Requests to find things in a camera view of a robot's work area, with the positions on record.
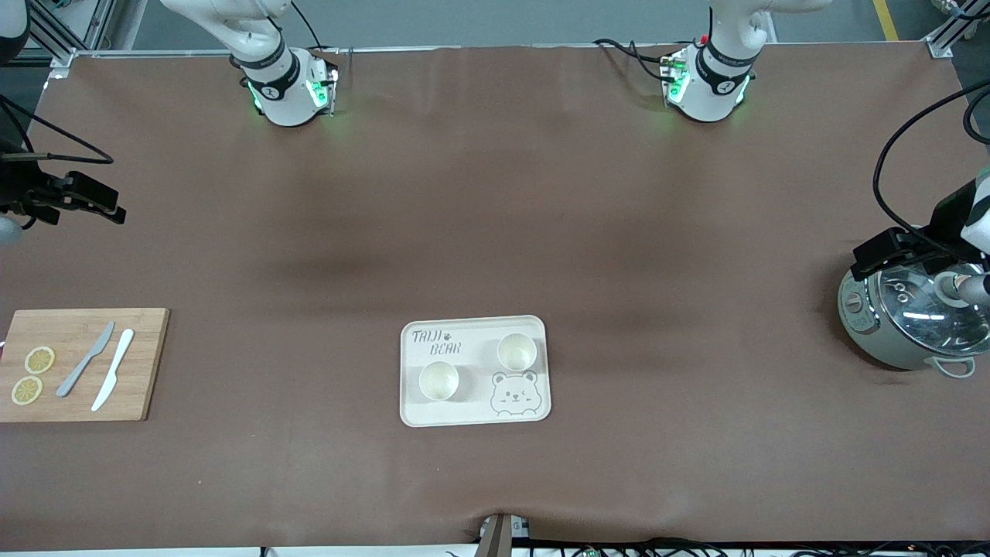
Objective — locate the white plastic knife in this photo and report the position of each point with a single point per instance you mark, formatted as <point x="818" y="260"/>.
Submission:
<point x="114" y="370"/>

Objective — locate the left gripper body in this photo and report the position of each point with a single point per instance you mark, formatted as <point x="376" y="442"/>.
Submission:
<point x="948" y="216"/>

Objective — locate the glass pot lid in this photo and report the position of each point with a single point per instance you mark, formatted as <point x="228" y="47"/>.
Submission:
<point x="920" y="317"/>

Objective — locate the bamboo cutting board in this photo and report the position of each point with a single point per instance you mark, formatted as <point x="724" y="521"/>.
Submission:
<point x="147" y="363"/>

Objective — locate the brown table mat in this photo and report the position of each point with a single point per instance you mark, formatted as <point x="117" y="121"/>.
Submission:
<point x="495" y="201"/>

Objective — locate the grey plastic knife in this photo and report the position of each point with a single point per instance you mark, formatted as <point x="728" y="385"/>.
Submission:
<point x="81" y="367"/>

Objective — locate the grey-green cooking pot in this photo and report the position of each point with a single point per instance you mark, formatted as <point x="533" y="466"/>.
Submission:
<point x="866" y="325"/>

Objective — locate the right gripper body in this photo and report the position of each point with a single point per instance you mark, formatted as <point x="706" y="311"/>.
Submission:
<point x="17" y="193"/>

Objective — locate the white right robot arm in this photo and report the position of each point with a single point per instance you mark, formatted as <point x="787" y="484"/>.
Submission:
<point x="282" y="85"/>

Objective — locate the beige bear print tray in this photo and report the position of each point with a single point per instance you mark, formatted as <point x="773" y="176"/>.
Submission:
<point x="472" y="402"/>

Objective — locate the lemon slice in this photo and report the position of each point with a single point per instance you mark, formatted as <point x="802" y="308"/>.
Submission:
<point x="26" y="391"/>
<point x="39" y="360"/>

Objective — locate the white IKEA cup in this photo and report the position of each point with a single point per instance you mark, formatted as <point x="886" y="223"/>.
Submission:
<point x="438" y="381"/>
<point x="517" y="352"/>

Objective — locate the aluminium frame post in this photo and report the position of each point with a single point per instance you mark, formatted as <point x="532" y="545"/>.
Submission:
<point x="66" y="31"/>
<point x="955" y="27"/>

